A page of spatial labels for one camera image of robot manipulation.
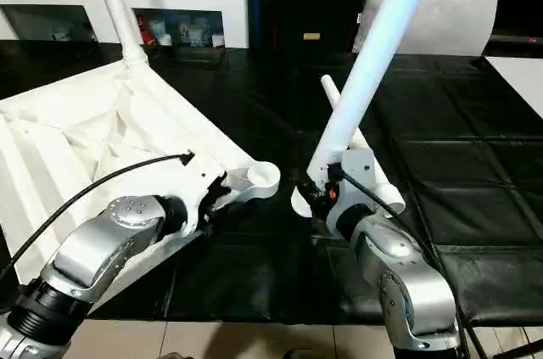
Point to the white flat sheet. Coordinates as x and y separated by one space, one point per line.
519 83

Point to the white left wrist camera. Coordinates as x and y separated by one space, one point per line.
199 185

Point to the grey cushion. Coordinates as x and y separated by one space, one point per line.
450 24

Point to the black work mat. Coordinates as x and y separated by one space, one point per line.
475 172

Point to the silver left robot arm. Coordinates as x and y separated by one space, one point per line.
93 257

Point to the black stand leg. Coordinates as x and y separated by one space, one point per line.
528 350

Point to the small tan label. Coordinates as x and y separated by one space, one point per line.
312 36

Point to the white plastic table leg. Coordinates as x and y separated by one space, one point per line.
373 53
377 181
119 11

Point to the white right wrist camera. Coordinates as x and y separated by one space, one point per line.
352 174

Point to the white plastic table top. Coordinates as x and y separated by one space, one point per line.
93 130

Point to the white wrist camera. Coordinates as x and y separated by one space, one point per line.
352 174
199 185

